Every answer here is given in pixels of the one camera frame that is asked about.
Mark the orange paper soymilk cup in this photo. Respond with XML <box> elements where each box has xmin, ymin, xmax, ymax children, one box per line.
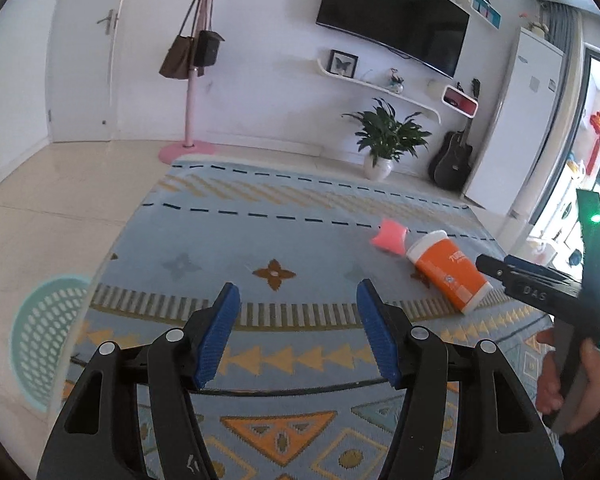
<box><xmin>406</xmin><ymin>230</ymin><xmax>493</xmax><ymax>315</ymax></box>

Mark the pink sponge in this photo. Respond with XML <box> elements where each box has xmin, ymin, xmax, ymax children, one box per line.
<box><xmin>370</xmin><ymin>218</ymin><xmax>408</xmax><ymax>257</ymax></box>

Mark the person right hand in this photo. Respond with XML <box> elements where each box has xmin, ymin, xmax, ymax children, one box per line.
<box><xmin>535</xmin><ymin>328</ymin><xmax>600</xmax><ymax>436</ymax></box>

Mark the white refrigerator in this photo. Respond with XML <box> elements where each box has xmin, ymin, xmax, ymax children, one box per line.
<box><xmin>463</xmin><ymin>28</ymin><xmax>564</xmax><ymax>216</ymax></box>

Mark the teal plastic waste basket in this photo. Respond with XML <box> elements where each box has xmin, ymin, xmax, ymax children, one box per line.
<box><xmin>9</xmin><ymin>274</ymin><xmax>91</xmax><ymax>413</ymax></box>

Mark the black acoustic guitar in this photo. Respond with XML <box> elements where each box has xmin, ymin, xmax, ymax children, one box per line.
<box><xmin>428</xmin><ymin>78</ymin><xmax>481</xmax><ymax>192</ymax></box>

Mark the red chinese knot decoration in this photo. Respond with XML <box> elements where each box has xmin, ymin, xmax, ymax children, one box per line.
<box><xmin>585</xmin><ymin>110</ymin><xmax>600</xmax><ymax>176</ymax></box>

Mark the red white cube shelf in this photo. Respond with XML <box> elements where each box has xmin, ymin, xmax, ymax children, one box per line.
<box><xmin>441</xmin><ymin>84</ymin><xmax>479</xmax><ymax>119</ymax></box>

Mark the green potted plant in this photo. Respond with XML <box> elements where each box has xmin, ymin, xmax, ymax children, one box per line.
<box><xmin>342</xmin><ymin>98</ymin><xmax>431</xmax><ymax>181</ymax></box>

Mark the patterned blue area rug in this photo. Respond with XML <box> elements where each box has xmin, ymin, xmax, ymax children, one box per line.
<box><xmin>64</xmin><ymin>162</ymin><xmax>548</xmax><ymax>479</ymax></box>

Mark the framed butterfly picture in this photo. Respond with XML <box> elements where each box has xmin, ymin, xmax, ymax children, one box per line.
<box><xmin>327</xmin><ymin>50</ymin><xmax>358</xmax><ymax>78</ymax></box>

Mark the pink coat stand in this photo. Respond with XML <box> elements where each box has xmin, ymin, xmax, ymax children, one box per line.
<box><xmin>158</xmin><ymin>0</ymin><xmax>225</xmax><ymax>166</ymax></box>

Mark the white door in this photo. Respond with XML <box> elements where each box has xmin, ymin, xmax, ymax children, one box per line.
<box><xmin>46</xmin><ymin>0</ymin><xmax>123</xmax><ymax>143</ymax></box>

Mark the brown hanging handbag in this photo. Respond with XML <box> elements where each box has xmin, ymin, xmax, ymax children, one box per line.
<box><xmin>159</xmin><ymin>0</ymin><xmax>200</xmax><ymax>80</ymax></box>

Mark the black hanging handbag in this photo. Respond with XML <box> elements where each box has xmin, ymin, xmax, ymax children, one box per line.
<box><xmin>192</xmin><ymin>0</ymin><xmax>224</xmax><ymax>70</ymax></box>

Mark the white lower wall shelf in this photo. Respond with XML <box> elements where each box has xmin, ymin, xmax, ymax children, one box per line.
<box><xmin>315</xmin><ymin>56</ymin><xmax>442</xmax><ymax>124</ymax></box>

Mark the black wall television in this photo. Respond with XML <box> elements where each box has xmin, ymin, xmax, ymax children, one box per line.
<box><xmin>316</xmin><ymin>0</ymin><xmax>469</xmax><ymax>78</ymax></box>

